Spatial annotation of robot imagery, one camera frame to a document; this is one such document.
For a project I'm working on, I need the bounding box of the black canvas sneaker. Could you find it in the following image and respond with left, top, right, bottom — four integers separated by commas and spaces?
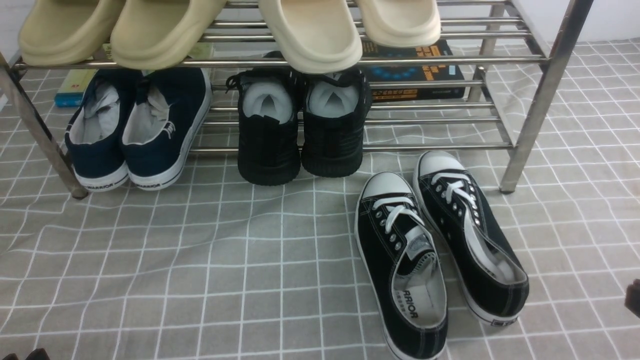
413, 150, 530, 327
354, 171, 448, 360

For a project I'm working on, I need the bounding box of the navy canvas shoe right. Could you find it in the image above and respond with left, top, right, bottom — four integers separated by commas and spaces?
120, 67, 213, 191

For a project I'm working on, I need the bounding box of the navy canvas shoe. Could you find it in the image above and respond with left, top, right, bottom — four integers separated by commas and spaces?
120, 67, 213, 191
64, 68, 144, 192

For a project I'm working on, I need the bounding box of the stainless steel shoe rack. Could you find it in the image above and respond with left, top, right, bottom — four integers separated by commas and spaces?
1, 0, 594, 199

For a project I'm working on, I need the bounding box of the navy canvas shoe left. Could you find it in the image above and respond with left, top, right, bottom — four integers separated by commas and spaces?
64, 68, 144, 192

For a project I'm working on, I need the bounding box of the black knit sneaker right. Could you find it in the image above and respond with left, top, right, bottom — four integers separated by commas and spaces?
301, 67, 373, 178

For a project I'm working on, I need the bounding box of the black knit sneaker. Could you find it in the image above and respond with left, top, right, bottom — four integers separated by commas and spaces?
225, 67, 304, 186
301, 67, 373, 178

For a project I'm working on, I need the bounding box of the black knit sneaker left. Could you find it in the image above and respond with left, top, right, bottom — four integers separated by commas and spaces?
225, 67, 304, 186

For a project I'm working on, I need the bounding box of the grey checked floor cloth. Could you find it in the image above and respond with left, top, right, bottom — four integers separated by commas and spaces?
0, 39, 640, 360

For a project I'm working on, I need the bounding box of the cream slipper centre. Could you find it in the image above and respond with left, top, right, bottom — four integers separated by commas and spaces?
257, 0, 362, 75

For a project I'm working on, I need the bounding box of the cream slipper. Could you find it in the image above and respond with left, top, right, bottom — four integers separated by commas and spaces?
257, 0, 362, 75
355, 0, 442, 48

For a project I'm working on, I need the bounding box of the cream slipper right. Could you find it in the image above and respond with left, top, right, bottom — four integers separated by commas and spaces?
355, 0, 442, 48

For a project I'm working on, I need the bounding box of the black orange book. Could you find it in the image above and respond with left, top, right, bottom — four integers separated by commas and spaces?
362, 39, 466, 103

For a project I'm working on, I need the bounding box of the tan slipper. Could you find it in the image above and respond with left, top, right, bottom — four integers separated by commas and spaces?
18, 0, 126, 67
110, 0, 227, 71

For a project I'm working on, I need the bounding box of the green blue book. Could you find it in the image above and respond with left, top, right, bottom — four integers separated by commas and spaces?
54, 42, 214, 109

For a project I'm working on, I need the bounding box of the tan slipper far left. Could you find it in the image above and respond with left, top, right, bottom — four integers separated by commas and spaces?
18, 0, 126, 67

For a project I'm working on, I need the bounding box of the dark object bottom left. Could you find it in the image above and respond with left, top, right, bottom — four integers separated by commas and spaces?
2, 348, 50, 360

